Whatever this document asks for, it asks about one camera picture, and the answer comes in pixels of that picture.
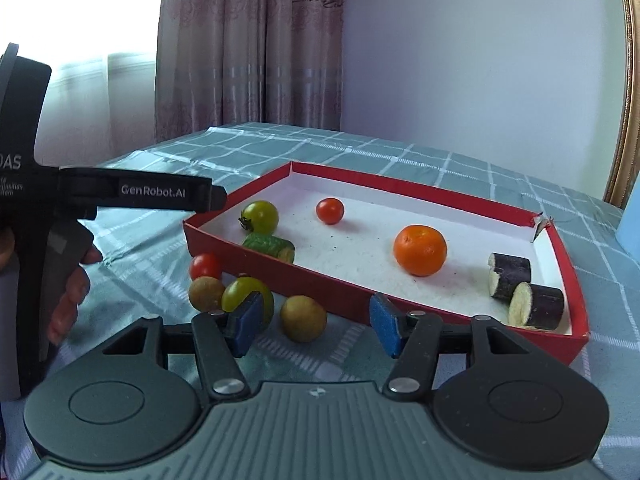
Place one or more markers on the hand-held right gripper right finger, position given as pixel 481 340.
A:
pixel 385 325

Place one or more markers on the brown longan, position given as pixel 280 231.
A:
pixel 205 294
pixel 302 317

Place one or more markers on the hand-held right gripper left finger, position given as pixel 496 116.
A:
pixel 245 327

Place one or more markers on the green checked tablecloth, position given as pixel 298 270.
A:
pixel 450 170

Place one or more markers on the orange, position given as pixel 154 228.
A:
pixel 419 250

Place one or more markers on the red cherry tomato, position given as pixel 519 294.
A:
pixel 205 266
pixel 330 210

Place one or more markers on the red cardboard box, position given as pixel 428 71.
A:
pixel 350 250

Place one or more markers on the notched eggplant piece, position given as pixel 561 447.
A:
pixel 515 272

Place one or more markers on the small green tomato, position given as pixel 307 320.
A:
pixel 261 215

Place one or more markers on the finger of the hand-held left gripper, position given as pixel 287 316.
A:
pixel 217 199

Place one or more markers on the pink patterned curtain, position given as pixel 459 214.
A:
pixel 250 50

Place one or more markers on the blue electric kettle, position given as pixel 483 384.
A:
pixel 631 235

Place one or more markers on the person's left hand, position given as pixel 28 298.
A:
pixel 70 300

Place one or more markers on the gold ornate frame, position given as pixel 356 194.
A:
pixel 622 135

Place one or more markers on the cucumber piece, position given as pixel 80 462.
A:
pixel 267 246

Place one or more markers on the white sheer curtain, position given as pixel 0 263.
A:
pixel 110 85

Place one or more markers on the large green tomato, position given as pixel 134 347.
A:
pixel 240 292

